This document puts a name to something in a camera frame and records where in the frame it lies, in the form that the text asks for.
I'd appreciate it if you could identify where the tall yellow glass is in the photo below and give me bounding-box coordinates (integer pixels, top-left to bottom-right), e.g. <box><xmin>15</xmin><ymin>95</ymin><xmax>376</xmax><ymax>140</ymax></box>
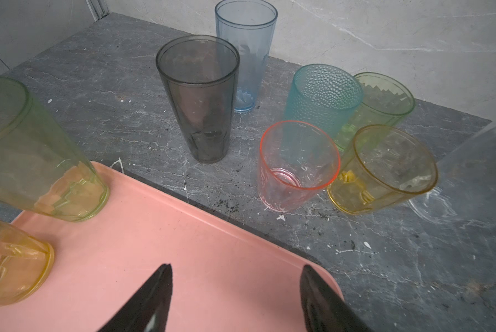
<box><xmin>0</xmin><ymin>221</ymin><xmax>55</xmax><ymax>307</ymax></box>

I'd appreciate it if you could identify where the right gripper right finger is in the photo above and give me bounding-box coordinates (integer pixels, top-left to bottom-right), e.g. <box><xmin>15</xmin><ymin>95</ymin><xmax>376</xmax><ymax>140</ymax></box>
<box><xmin>299</xmin><ymin>265</ymin><xmax>373</xmax><ymax>332</ymax></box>

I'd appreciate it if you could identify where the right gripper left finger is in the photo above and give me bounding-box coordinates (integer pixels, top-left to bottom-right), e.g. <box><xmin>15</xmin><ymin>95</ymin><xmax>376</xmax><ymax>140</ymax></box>
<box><xmin>99</xmin><ymin>264</ymin><xmax>173</xmax><ymax>331</ymax></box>

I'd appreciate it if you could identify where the tall dark grey glass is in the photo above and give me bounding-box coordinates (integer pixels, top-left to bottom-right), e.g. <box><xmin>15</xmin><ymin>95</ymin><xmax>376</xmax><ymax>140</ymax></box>
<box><xmin>155</xmin><ymin>35</ymin><xmax>241</xmax><ymax>164</ymax></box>

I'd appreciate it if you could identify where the short green glass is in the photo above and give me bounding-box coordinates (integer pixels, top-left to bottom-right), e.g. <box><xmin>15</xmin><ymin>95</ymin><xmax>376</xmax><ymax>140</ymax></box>
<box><xmin>334</xmin><ymin>72</ymin><xmax>415</xmax><ymax>152</ymax></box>

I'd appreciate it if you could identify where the teal dimpled glass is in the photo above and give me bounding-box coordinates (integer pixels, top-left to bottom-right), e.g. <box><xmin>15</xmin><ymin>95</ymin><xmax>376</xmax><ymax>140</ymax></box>
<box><xmin>283</xmin><ymin>64</ymin><xmax>364</xmax><ymax>139</ymax></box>

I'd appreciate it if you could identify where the tall green glass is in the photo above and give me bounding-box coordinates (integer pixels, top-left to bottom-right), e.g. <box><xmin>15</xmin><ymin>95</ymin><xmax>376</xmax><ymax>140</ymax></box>
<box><xmin>0</xmin><ymin>77</ymin><xmax>110</xmax><ymax>222</ymax></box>

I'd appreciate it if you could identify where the pink glass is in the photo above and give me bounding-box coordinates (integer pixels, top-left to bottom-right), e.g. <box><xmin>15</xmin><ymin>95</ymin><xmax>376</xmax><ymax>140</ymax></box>
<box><xmin>258</xmin><ymin>120</ymin><xmax>341</xmax><ymax>212</ymax></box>

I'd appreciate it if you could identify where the pink tray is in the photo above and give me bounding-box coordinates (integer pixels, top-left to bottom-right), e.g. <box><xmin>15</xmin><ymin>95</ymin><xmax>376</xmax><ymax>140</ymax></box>
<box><xmin>0</xmin><ymin>160</ymin><xmax>345</xmax><ymax>332</ymax></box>

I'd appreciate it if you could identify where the clear glass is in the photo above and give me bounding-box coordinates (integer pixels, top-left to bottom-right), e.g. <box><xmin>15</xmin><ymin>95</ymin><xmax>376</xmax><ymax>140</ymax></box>
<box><xmin>409</xmin><ymin>122</ymin><xmax>496</xmax><ymax>224</ymax></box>

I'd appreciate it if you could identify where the tall blue glass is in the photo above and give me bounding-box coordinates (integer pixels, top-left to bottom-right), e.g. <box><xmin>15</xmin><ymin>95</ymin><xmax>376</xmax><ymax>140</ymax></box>
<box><xmin>215</xmin><ymin>0</ymin><xmax>278</xmax><ymax>113</ymax></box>

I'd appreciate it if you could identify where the short yellow glass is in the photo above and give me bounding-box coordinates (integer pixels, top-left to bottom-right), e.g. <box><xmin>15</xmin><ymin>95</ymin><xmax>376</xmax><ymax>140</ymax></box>
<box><xmin>327</xmin><ymin>124</ymin><xmax>439</xmax><ymax>215</ymax></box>

